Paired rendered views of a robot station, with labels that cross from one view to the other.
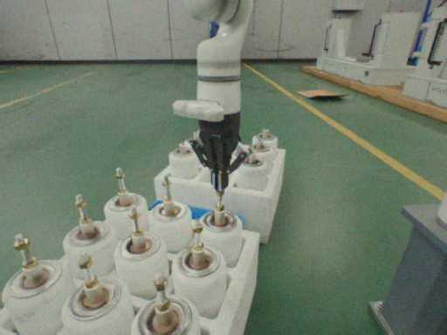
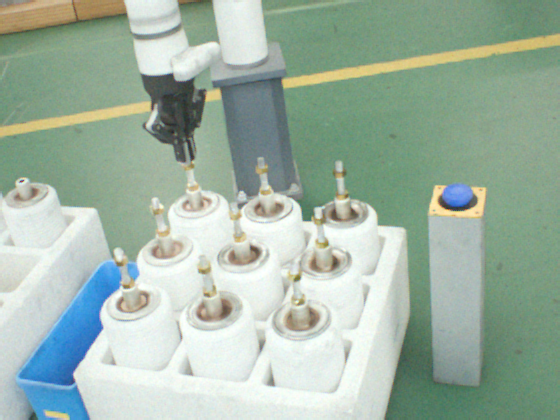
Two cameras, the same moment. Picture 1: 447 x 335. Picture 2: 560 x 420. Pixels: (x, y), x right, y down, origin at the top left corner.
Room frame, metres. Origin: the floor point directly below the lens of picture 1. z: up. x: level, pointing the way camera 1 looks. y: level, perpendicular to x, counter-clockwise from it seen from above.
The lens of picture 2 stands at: (0.28, 1.07, 0.91)
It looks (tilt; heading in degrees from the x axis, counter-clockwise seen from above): 33 degrees down; 273
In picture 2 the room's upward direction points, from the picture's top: 9 degrees counter-clockwise
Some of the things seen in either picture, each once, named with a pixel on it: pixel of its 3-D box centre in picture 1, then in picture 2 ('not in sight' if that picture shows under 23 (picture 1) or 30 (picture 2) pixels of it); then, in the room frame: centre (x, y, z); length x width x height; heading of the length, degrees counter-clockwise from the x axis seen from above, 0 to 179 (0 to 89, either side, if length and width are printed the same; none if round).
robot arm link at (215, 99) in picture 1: (212, 92); (170, 44); (0.46, 0.02, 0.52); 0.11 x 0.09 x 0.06; 147
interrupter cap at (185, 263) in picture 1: (198, 260); (268, 209); (0.36, 0.04, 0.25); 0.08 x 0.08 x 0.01
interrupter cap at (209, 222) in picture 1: (220, 221); (196, 205); (0.48, 0.01, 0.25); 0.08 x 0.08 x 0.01
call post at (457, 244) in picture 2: not in sight; (458, 291); (0.10, 0.17, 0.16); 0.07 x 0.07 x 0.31; 72
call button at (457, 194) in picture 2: not in sight; (457, 196); (0.10, 0.17, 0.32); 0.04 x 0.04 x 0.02
